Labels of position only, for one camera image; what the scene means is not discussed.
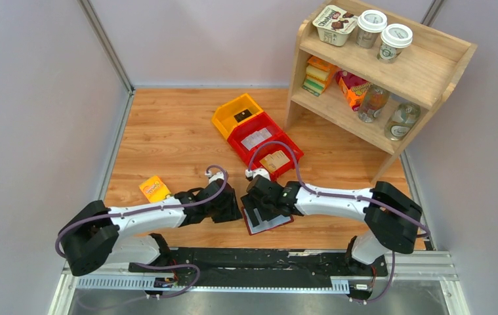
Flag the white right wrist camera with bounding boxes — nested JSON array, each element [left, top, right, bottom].
[[245, 168, 271, 181]]

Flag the yellow plastic bin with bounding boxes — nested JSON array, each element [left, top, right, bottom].
[[211, 93, 264, 140]]

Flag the paper coffee cup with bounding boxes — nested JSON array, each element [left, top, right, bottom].
[[377, 24, 413, 63], [356, 9, 388, 49]]

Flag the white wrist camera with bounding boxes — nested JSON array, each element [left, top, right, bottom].
[[205, 170, 224, 183], [245, 168, 271, 181]]

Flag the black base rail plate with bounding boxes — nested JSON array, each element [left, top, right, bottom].
[[127, 247, 388, 289]]

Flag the glass bottle left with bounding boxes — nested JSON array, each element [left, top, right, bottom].
[[358, 85, 391, 123]]

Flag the Chobani yogurt cup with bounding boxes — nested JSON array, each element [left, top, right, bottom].
[[312, 5, 358, 47]]

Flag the stack of sponges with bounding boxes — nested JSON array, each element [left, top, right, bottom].
[[302, 56, 339, 96]]

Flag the gold card in bin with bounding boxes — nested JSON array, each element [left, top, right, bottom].
[[260, 150, 290, 173]]

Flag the orange snack bag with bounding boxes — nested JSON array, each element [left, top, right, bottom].
[[335, 70, 371, 112]]

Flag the orange green snack box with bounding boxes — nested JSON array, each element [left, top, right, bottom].
[[138, 175, 172, 203]]

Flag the paper coffee cup right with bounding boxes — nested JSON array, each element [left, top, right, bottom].
[[377, 24, 413, 63]]

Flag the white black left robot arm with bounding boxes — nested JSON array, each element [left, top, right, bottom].
[[56, 178, 242, 276]]

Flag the glass bottle right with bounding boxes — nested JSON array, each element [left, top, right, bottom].
[[384, 102, 421, 141]]

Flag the red plastic bin front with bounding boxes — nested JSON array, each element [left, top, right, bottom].
[[242, 132, 304, 181]]

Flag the wooden shelf unit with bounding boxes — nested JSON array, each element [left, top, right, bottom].
[[283, 1, 478, 183]]

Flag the black card in bin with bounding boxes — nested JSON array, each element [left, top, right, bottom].
[[234, 109, 253, 123]]

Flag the white card in bin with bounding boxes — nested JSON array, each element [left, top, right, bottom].
[[241, 128, 272, 151]]

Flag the red leather card holder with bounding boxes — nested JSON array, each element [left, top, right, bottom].
[[242, 208, 294, 236]]

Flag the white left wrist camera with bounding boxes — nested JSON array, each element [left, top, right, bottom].
[[205, 170, 224, 183]]

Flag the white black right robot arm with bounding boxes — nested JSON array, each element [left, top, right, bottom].
[[241, 175, 424, 275]]

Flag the red plastic bin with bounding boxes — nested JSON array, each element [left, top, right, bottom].
[[242, 132, 304, 181], [227, 112, 283, 165]]

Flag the red plastic bin middle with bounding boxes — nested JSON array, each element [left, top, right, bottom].
[[227, 112, 283, 165]]

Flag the glass bottle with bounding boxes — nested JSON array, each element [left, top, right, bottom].
[[358, 85, 391, 123], [384, 102, 421, 141]]

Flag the paper coffee cup left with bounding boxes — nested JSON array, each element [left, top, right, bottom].
[[356, 9, 388, 49]]

